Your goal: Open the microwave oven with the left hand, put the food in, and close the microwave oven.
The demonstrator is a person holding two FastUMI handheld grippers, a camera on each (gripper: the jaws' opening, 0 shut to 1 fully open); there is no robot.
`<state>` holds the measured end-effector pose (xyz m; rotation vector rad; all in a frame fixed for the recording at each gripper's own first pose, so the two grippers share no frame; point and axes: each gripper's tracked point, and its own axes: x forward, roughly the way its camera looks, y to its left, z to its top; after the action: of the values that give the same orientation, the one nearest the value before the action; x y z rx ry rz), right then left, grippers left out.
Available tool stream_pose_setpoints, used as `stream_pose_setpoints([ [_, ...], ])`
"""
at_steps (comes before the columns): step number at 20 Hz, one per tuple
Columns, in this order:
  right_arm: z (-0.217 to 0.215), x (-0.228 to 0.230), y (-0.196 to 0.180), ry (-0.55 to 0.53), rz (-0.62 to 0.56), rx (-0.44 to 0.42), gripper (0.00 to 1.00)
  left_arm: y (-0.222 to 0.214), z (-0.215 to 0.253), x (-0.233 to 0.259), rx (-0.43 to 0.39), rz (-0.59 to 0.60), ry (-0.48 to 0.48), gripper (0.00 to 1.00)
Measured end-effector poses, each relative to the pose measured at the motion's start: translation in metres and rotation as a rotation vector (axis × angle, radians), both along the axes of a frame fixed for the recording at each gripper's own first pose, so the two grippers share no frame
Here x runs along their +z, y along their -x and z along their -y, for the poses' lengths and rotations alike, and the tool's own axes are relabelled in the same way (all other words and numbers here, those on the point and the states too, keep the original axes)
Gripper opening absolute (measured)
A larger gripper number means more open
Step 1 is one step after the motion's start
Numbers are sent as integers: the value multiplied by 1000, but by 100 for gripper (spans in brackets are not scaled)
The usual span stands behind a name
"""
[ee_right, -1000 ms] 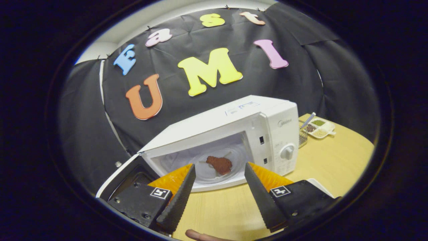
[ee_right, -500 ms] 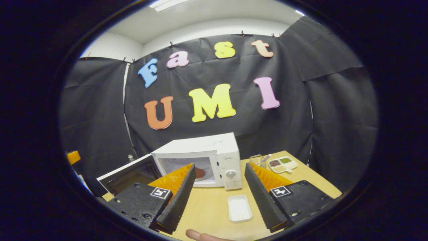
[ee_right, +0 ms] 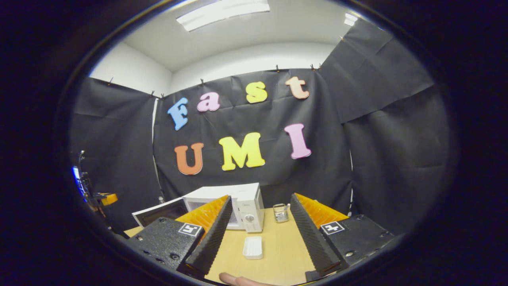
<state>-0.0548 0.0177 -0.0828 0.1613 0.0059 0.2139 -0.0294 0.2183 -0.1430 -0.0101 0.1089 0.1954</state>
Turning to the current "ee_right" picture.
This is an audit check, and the white rectangular tray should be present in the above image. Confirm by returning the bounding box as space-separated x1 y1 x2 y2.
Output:
242 236 263 260

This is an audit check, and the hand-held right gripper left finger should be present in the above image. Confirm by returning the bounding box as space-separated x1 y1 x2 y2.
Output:
126 195 233 278

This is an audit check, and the wire mesh utensil holder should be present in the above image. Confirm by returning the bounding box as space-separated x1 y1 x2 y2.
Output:
273 203 290 223

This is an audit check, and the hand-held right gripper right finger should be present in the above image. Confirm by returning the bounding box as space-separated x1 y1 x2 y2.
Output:
290 193 397 278

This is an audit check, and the large ceiling light panel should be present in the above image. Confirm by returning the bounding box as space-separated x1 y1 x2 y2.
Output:
176 0 271 32

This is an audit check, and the white microwave oven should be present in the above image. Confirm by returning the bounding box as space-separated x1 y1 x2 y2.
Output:
132 183 265 234

